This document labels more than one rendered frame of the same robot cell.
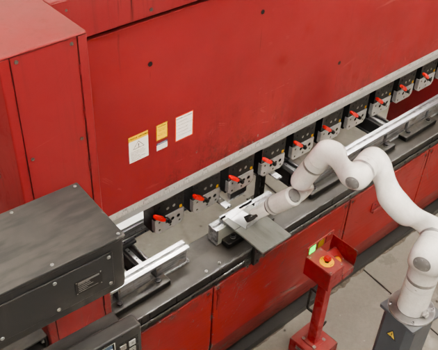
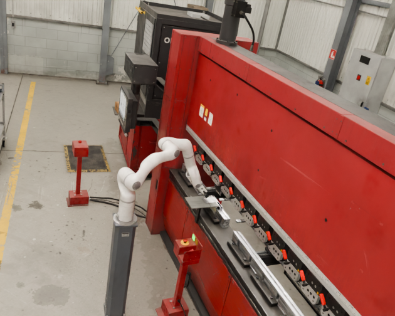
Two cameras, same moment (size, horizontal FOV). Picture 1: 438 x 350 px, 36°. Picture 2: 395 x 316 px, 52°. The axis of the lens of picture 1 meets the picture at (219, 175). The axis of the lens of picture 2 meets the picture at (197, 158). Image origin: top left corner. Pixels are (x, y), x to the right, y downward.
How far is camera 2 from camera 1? 4.40 m
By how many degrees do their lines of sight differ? 86
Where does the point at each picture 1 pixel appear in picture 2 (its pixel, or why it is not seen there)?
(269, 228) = (199, 204)
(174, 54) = (215, 83)
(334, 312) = not seen: outside the picture
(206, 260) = not seen: hidden behind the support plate
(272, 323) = (197, 300)
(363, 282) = not seen: outside the picture
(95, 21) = (204, 49)
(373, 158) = (168, 143)
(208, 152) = (212, 143)
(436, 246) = (124, 169)
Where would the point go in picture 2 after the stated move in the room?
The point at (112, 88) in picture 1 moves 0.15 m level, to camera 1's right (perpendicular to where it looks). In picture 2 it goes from (203, 79) to (197, 81)
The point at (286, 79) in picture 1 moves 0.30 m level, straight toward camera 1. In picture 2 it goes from (237, 145) to (205, 133)
